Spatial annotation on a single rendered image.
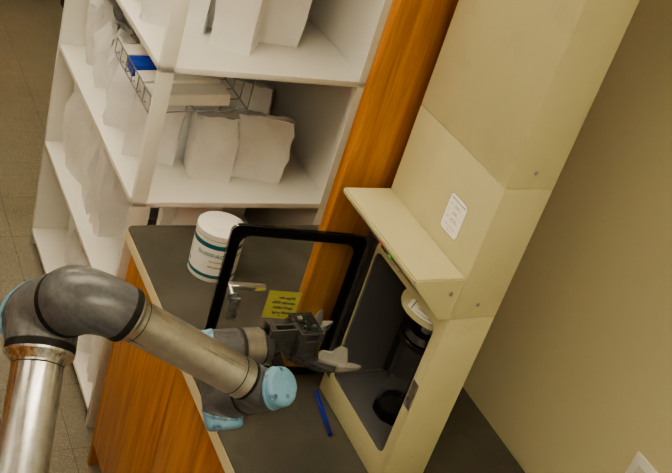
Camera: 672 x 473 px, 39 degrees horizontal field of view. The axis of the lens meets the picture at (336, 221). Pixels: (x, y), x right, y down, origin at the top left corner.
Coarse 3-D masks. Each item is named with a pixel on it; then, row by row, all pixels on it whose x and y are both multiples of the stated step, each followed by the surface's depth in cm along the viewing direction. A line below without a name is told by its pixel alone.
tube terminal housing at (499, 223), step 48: (432, 144) 190; (432, 192) 190; (480, 192) 177; (528, 192) 173; (480, 240) 177; (528, 240) 181; (480, 288) 183; (432, 336) 190; (480, 336) 192; (336, 384) 224; (432, 384) 195; (432, 432) 205
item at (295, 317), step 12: (300, 312) 195; (264, 324) 190; (288, 324) 190; (300, 324) 192; (312, 324) 193; (276, 336) 188; (288, 336) 190; (300, 336) 189; (312, 336) 191; (276, 348) 191; (288, 348) 192; (300, 348) 191; (312, 348) 194; (264, 360) 189; (288, 360) 194; (300, 360) 193
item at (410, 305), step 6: (402, 294) 205; (408, 294) 202; (402, 300) 203; (408, 300) 201; (414, 300) 200; (408, 306) 200; (414, 306) 199; (408, 312) 200; (414, 312) 199; (420, 312) 198; (414, 318) 198; (420, 318) 198; (426, 318) 197; (420, 324) 198; (426, 324) 197; (432, 330) 197
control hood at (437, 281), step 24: (360, 192) 197; (384, 192) 200; (384, 216) 192; (408, 216) 195; (384, 240) 184; (408, 240) 186; (432, 240) 189; (408, 264) 179; (432, 264) 181; (432, 288) 178; (456, 288) 180; (432, 312) 182
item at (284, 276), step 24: (264, 240) 201; (288, 240) 202; (240, 264) 203; (264, 264) 204; (288, 264) 206; (312, 264) 208; (336, 264) 209; (240, 288) 206; (264, 288) 208; (288, 288) 210; (312, 288) 211; (336, 288) 213; (240, 312) 210; (264, 312) 212; (288, 312) 213; (312, 312) 215
